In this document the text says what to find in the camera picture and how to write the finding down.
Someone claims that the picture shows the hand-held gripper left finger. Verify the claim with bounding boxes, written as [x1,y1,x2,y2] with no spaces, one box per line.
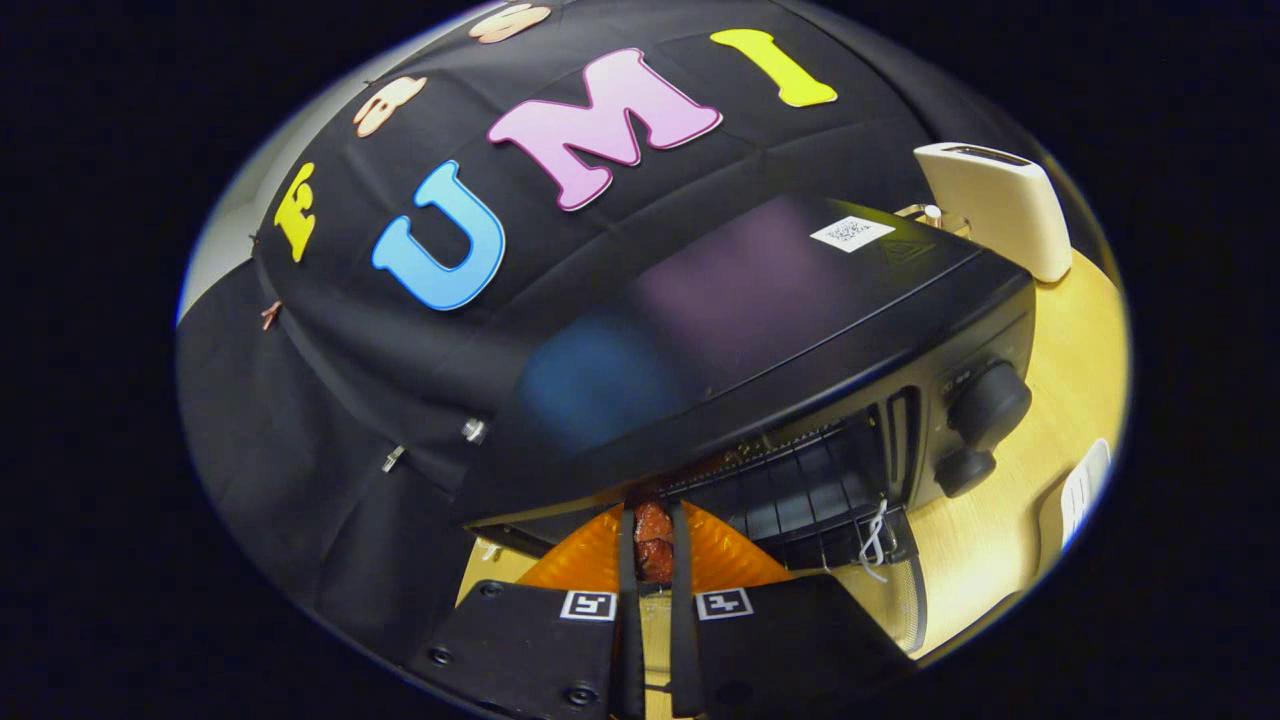
[405,505,647,720]

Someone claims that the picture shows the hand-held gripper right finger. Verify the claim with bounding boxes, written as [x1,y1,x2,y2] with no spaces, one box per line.
[668,500,916,720]

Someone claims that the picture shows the reddish meat strip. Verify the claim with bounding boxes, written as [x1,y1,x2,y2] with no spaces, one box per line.
[631,500,677,585]

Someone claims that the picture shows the black toaster oven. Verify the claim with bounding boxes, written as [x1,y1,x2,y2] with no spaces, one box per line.
[458,194,1039,658]

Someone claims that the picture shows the white slot toaster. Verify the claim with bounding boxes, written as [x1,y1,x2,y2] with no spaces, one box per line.
[912,142,1074,285]

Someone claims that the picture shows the white rectangular dish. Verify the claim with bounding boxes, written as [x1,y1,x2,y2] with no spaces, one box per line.
[1059,438,1114,550]

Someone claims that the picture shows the small wire basket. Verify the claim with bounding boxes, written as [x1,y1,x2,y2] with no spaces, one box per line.
[894,202,973,239]

